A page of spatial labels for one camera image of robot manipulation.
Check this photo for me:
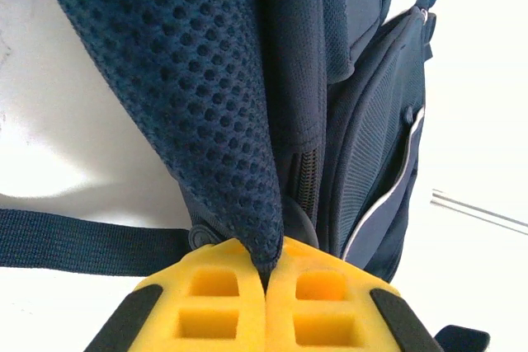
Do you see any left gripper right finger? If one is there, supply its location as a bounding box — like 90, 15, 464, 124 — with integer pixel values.
265, 237, 446, 352

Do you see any left aluminium frame post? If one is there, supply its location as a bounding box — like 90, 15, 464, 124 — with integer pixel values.
430, 188, 528, 237

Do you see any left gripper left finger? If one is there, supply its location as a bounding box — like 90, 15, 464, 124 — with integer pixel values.
84, 237, 268, 352

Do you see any navy blue backpack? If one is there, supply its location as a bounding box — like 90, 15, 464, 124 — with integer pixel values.
0, 0, 492, 352

